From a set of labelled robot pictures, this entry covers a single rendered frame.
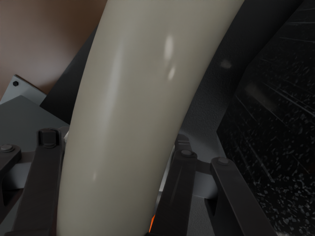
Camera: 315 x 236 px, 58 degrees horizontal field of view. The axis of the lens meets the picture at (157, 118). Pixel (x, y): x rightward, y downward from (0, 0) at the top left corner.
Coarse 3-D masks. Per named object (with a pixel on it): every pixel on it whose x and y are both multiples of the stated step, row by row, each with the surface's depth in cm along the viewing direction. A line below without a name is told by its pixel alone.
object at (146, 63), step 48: (144, 0) 6; (192, 0) 6; (240, 0) 6; (96, 48) 7; (144, 48) 6; (192, 48) 6; (96, 96) 7; (144, 96) 6; (192, 96) 7; (96, 144) 7; (144, 144) 7; (96, 192) 7; (144, 192) 8
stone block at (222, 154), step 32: (288, 32) 78; (256, 64) 84; (288, 64) 65; (256, 96) 69; (288, 96) 56; (224, 128) 74; (256, 128) 59; (288, 128) 49; (256, 160) 52; (288, 160) 44; (256, 192) 48; (288, 192) 42; (288, 224) 43
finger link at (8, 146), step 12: (12, 144) 14; (0, 156) 13; (12, 156) 13; (0, 168) 12; (0, 180) 12; (0, 192) 12; (12, 192) 14; (0, 204) 12; (12, 204) 13; (0, 216) 12
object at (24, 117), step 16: (16, 80) 102; (16, 96) 104; (32, 96) 103; (0, 112) 88; (16, 112) 93; (32, 112) 98; (48, 112) 104; (0, 128) 82; (16, 128) 86; (32, 128) 91; (0, 144) 76; (16, 144) 80; (32, 144) 84; (16, 208) 63; (0, 224) 57
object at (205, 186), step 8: (184, 136) 18; (176, 144) 17; (184, 144) 17; (200, 168) 15; (208, 168) 15; (200, 176) 14; (208, 176) 14; (200, 184) 14; (208, 184) 14; (200, 192) 14; (208, 192) 14; (216, 192) 14; (216, 200) 14
